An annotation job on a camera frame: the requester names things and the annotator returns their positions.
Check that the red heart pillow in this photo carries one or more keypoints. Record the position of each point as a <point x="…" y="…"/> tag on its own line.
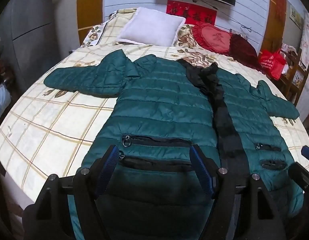
<point x="214" y="38"/>

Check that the white square pillow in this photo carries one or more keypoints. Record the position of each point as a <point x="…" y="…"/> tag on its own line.
<point x="152" y="27"/>

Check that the grey wardrobe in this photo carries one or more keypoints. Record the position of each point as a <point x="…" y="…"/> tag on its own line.
<point x="29" y="25"/>

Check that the orange wooden door panel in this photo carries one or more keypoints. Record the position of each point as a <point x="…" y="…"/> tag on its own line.
<point x="90" y="10"/>
<point x="275" y="12"/>

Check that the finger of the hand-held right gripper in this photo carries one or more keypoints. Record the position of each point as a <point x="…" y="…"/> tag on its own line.
<point x="302" y="177"/>
<point x="308" y="153"/>

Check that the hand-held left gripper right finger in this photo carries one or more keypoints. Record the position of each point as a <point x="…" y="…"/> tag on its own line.
<point x="200" y="170"/>

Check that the white plastic bag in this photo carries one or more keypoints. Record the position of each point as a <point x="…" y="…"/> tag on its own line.
<point x="0" y="100"/>

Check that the wooden chair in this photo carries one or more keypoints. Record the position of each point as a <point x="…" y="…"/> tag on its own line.
<point x="295" y="75"/>

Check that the dark red velvet pillow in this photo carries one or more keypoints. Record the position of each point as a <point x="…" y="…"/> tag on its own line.
<point x="244" y="51"/>

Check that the floral checked bed blanket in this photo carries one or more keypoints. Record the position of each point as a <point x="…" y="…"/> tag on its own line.
<point x="49" y="130"/>

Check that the red wall banner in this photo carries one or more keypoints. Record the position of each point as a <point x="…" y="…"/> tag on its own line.
<point x="192" y="12"/>

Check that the green puffer jacket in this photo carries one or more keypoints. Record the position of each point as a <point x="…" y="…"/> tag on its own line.
<point x="159" y="105"/>

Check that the red shopping bag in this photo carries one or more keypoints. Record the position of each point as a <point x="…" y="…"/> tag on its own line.
<point x="272" y="63"/>

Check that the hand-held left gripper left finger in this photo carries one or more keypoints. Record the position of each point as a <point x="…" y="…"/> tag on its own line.
<point x="107" y="170"/>

